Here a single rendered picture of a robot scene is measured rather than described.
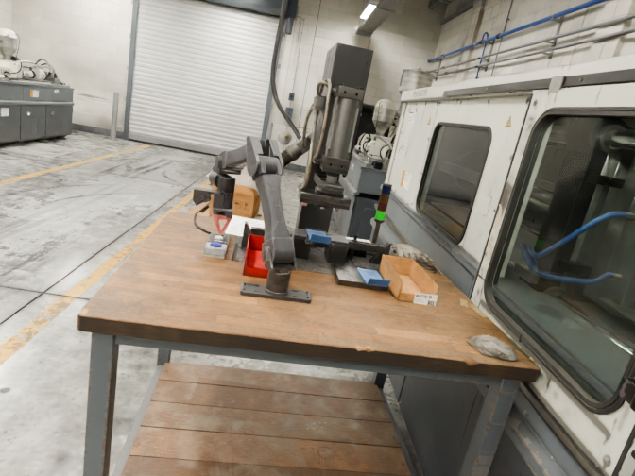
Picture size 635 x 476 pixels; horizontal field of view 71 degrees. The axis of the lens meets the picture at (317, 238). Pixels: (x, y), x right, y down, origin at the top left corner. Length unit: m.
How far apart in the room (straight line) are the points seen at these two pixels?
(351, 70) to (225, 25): 9.38
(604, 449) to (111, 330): 1.07
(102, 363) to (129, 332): 0.12
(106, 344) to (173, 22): 10.28
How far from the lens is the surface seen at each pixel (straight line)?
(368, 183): 4.71
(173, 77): 11.09
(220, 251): 1.50
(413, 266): 1.66
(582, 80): 1.47
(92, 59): 11.71
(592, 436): 1.21
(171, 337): 1.09
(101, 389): 1.22
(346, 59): 1.66
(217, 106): 10.87
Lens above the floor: 1.41
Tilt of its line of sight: 15 degrees down
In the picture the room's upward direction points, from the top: 11 degrees clockwise
